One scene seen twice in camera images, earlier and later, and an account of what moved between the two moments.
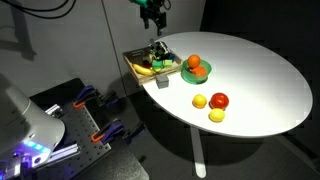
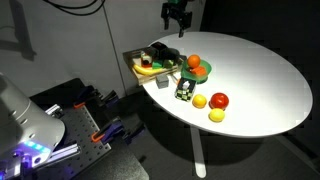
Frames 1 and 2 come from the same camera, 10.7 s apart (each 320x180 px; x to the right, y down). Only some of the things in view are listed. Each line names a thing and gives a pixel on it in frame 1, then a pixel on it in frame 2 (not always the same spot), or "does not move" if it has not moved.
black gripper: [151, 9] → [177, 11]
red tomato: [218, 100] does not move
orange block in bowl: [199, 71] does not move
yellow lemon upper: [199, 101] does not move
